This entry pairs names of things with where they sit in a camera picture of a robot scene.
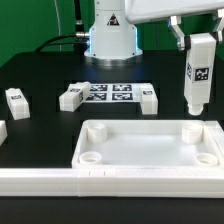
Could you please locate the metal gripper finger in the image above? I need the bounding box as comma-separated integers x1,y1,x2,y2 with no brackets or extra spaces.
213,9,224,44
168,16,189,51

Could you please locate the white desk top tray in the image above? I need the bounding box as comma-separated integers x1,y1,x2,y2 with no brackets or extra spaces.
72,120,224,168

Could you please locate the black cable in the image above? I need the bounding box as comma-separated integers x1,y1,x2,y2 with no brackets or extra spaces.
34,33,90,53

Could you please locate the white fence rail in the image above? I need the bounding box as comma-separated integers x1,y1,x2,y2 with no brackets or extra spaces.
206,121,224,156
0,167,224,198

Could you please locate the white right fence rail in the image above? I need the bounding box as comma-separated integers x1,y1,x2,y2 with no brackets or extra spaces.
206,121,224,156

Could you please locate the white front fence rail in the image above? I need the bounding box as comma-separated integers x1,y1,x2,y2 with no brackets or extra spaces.
0,167,224,198

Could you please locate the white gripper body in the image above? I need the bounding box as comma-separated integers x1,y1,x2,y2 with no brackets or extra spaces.
124,0,224,24

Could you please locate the fiducial marker sheet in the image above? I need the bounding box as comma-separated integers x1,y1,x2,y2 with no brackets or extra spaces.
85,83,141,103

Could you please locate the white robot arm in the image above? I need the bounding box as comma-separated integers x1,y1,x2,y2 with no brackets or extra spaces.
84,0,224,65

